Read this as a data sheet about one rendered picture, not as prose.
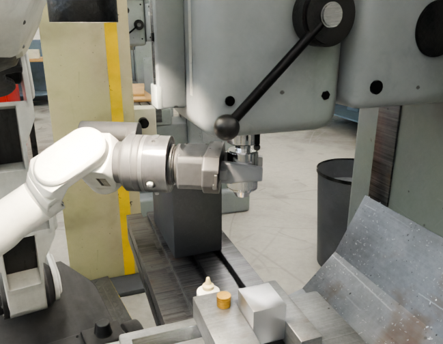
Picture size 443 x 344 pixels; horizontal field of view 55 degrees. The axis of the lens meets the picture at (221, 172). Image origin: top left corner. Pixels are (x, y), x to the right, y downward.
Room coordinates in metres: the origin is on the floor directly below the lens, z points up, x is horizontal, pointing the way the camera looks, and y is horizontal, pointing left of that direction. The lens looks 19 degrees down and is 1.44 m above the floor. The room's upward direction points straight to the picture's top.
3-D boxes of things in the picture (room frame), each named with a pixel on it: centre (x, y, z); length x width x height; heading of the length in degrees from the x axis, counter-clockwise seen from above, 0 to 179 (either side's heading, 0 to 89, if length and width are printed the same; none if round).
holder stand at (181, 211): (1.01, 0.09, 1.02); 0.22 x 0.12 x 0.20; 21
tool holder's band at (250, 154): (0.62, -0.03, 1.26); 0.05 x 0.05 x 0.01
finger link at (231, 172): (0.59, -0.03, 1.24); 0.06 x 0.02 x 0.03; 85
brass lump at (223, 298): (0.56, 0.00, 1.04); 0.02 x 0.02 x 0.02
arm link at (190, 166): (0.62, 0.06, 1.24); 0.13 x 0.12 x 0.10; 175
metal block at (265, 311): (0.54, -0.06, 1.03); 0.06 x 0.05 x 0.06; 19
